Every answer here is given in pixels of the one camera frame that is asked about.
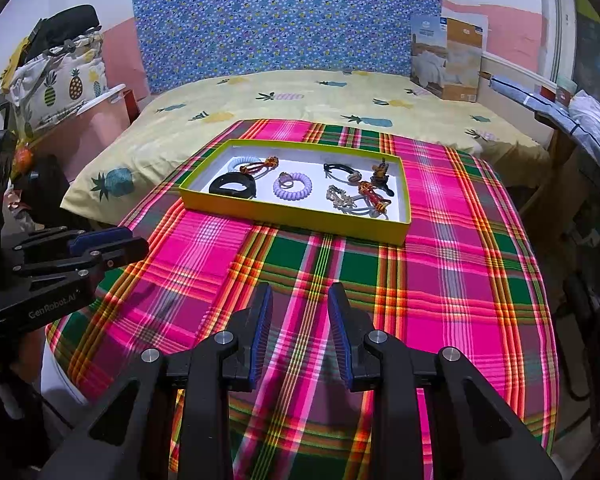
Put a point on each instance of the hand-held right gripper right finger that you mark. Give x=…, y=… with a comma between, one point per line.
x=337, y=330

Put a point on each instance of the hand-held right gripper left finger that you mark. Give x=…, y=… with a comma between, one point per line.
x=262, y=330

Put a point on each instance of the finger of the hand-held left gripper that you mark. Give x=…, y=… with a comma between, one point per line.
x=100, y=240
x=125, y=252

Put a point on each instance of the yellow-green cardboard tray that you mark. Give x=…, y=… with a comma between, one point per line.
x=300, y=220

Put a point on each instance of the black wristband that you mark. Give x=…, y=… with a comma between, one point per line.
x=230, y=185

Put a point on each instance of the orange object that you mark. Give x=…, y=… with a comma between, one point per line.
x=24, y=157

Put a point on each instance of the pink green plaid cloth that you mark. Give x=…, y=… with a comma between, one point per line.
x=455, y=260

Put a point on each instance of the red-brown wooden stand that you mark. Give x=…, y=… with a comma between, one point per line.
x=131, y=105

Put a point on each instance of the white plastic object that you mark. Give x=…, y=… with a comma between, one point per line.
x=100, y=99

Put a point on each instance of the pineapple printed white cloth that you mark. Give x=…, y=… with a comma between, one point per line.
x=65, y=85

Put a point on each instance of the yellow cloth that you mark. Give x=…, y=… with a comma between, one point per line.
x=12, y=65

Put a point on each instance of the black bag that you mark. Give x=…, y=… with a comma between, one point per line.
x=65, y=25

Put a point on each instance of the yellow pineapple bed sheet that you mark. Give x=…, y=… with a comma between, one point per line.
x=305, y=100

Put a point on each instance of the blue floral headboard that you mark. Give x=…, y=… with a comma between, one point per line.
x=280, y=25

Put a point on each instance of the cardboard quilt box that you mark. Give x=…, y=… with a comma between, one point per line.
x=447, y=60

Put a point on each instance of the blue-grey padded board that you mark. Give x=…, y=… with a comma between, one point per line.
x=520, y=92

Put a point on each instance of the small red box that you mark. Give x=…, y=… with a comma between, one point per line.
x=547, y=92

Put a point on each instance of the teal jar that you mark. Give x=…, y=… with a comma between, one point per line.
x=564, y=91

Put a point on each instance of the white clothes pile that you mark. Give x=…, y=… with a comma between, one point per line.
x=595, y=120

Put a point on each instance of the window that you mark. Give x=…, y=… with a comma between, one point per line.
x=590, y=25

